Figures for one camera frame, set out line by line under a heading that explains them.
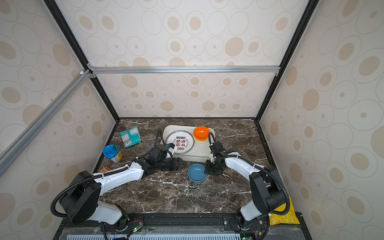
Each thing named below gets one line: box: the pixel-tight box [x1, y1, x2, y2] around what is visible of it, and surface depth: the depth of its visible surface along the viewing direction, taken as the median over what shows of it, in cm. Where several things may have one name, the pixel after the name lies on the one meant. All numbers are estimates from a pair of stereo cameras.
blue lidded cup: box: [103, 144, 123, 163], surface depth 91 cm
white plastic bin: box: [162, 125, 216, 162], surface depth 102 cm
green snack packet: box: [119, 126, 142, 148], surface depth 108 cm
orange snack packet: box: [99, 166, 112, 173], surface depth 92 cm
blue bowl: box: [187, 163, 207, 183], surface depth 91 cm
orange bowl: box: [193, 126, 210, 139], surface depth 102 cm
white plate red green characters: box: [165, 130, 195, 155], surface depth 107 cm
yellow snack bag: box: [269, 196, 301, 226], surface depth 74 cm
